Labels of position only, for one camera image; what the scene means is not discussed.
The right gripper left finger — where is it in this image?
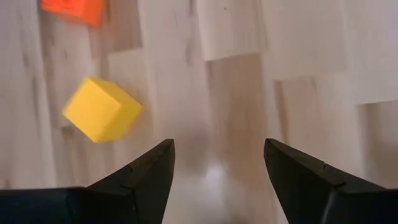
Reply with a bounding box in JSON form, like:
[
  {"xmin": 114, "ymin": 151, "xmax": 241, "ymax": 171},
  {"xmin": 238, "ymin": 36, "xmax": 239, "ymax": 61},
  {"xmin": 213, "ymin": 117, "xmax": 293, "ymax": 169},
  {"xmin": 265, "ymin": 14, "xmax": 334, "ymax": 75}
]
[{"xmin": 0, "ymin": 139, "xmax": 175, "ymax": 224}]

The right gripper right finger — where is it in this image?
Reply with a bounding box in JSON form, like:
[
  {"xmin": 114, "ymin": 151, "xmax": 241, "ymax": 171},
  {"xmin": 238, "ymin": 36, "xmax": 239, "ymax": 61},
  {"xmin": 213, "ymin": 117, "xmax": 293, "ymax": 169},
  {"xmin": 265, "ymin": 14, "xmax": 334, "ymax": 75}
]
[{"xmin": 264, "ymin": 139, "xmax": 398, "ymax": 224}]

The small yellow block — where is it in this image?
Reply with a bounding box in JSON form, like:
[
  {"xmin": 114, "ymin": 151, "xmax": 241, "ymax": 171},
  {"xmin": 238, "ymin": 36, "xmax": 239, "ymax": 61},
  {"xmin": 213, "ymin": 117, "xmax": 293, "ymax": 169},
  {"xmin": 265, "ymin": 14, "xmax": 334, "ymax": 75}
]
[{"xmin": 62, "ymin": 77, "xmax": 144, "ymax": 144}]

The small orange block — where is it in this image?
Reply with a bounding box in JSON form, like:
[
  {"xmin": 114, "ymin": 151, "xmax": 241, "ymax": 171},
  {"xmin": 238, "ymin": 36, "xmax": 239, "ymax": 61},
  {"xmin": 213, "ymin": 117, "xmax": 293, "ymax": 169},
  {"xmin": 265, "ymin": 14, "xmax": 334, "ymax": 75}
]
[{"xmin": 40, "ymin": 0, "xmax": 105, "ymax": 27}]

